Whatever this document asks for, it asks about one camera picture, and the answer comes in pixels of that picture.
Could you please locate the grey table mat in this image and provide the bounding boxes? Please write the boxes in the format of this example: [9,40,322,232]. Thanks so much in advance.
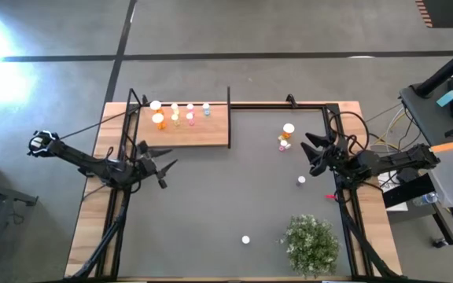
[116,108,352,278]

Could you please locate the thick black pole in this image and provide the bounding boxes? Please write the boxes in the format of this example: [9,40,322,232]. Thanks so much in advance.
[414,38,453,98]

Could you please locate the light blue card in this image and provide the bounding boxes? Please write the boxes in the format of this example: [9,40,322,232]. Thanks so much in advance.
[436,90,453,108]

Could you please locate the artificial green bushy plant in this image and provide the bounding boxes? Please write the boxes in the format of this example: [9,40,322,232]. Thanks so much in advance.
[280,213,343,280]

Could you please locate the wooden shelf board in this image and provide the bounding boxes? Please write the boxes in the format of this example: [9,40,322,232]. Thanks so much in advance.
[134,103,230,150]

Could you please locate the black floor mat striped edge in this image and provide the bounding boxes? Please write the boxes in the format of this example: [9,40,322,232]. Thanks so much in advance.
[414,0,453,29]

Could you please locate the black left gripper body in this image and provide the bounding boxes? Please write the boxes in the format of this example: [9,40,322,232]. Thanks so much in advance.
[131,140,160,183]

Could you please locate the clear water bottle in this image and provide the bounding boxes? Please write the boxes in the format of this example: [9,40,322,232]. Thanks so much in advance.
[412,191,440,208]

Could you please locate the black table frame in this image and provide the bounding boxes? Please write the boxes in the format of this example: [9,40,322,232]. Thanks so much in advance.
[61,88,407,283]

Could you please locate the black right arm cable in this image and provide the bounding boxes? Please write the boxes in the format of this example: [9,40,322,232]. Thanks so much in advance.
[327,110,370,159]

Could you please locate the large orange pill bottle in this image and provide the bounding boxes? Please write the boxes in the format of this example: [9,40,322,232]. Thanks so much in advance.
[151,112,168,131]
[149,100,165,117]
[281,123,296,142]

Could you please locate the dark grey side desk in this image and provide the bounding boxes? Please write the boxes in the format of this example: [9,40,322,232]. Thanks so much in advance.
[398,72,453,147]

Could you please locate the thin black shelf end frame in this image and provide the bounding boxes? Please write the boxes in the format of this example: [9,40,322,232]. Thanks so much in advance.
[226,85,232,149]

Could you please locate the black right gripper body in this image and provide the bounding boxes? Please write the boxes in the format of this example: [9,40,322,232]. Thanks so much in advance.
[324,135,369,178]

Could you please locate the white paper sheet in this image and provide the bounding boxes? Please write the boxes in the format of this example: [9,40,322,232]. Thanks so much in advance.
[378,171,408,213]

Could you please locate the yellow cable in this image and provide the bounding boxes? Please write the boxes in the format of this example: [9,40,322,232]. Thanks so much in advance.
[370,108,422,153]

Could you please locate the black desk leg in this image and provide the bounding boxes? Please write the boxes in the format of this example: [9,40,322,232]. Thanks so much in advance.
[381,172,453,247]

